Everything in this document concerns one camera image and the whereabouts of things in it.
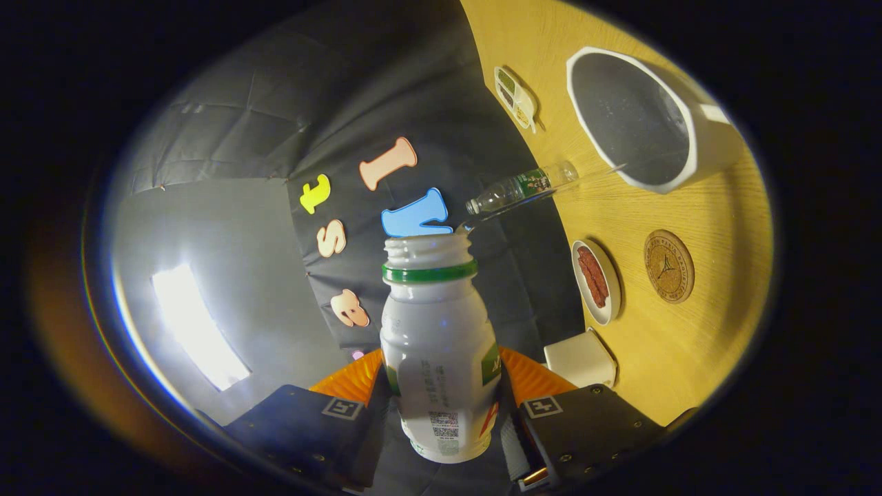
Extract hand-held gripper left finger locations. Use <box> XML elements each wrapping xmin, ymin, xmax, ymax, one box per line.
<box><xmin>220</xmin><ymin>348</ymin><xmax>395</xmax><ymax>491</ymax></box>

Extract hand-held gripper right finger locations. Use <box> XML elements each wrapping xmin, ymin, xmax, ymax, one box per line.
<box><xmin>498</xmin><ymin>344</ymin><xmax>666</xmax><ymax>493</ymax></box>

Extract white juice bottle green ring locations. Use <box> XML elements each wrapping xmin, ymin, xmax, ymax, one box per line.
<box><xmin>380</xmin><ymin>232</ymin><xmax>502</xmax><ymax>464</ymax></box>

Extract round wooden coaster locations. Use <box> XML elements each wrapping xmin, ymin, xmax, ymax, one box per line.
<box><xmin>644</xmin><ymin>229</ymin><xmax>695</xmax><ymax>304</ymax></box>

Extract white cup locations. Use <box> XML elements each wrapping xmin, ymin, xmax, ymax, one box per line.
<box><xmin>566</xmin><ymin>46</ymin><xmax>748</xmax><ymax>194</ymax></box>

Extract clear plastic water bottle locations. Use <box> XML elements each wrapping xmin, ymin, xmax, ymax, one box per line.
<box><xmin>466</xmin><ymin>161</ymin><xmax>580</xmax><ymax>216</ymax></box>

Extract white toaster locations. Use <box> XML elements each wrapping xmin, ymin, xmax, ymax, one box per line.
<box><xmin>544</xmin><ymin>329</ymin><xmax>617</xmax><ymax>389</ymax></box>

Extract wooden table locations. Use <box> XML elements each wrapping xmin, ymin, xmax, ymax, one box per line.
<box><xmin>460</xmin><ymin>0</ymin><xmax>774</xmax><ymax>426</ymax></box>

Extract round white plate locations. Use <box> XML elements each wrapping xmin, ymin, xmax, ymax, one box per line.
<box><xmin>571</xmin><ymin>239</ymin><xmax>622</xmax><ymax>326</ymax></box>

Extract red sausages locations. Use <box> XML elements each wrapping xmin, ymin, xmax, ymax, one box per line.
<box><xmin>577</xmin><ymin>246</ymin><xmax>610</xmax><ymax>309</ymax></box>

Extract white divided tray with beans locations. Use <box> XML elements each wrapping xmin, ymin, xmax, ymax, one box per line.
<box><xmin>494</xmin><ymin>66</ymin><xmax>540</xmax><ymax>133</ymax></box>

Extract black backdrop cloth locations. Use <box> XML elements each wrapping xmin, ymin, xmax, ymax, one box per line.
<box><xmin>127</xmin><ymin>0</ymin><xmax>586</xmax><ymax>362</ymax></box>

